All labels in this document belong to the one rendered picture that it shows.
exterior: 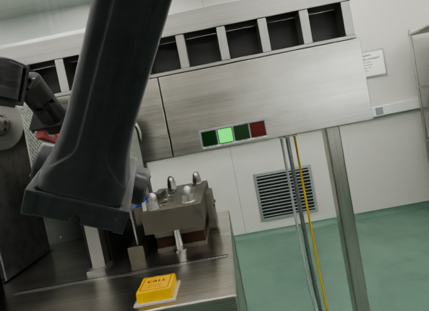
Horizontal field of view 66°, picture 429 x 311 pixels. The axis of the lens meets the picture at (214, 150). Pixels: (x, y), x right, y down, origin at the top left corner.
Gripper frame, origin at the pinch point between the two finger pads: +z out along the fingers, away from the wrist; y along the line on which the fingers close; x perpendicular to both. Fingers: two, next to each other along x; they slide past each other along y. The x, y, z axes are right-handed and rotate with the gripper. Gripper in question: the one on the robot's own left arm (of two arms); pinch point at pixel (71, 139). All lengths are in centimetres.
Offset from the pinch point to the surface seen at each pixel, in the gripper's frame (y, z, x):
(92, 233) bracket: -0.8, 17.7, -17.7
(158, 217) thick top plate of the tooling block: 17.0, 17.5, -16.6
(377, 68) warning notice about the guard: 212, 189, 194
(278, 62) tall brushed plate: 62, 20, 37
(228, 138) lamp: 40, 35, 18
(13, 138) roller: -19.5, 4.0, 7.8
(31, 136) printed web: -15.3, 5.3, 8.6
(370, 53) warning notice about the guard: 207, 179, 207
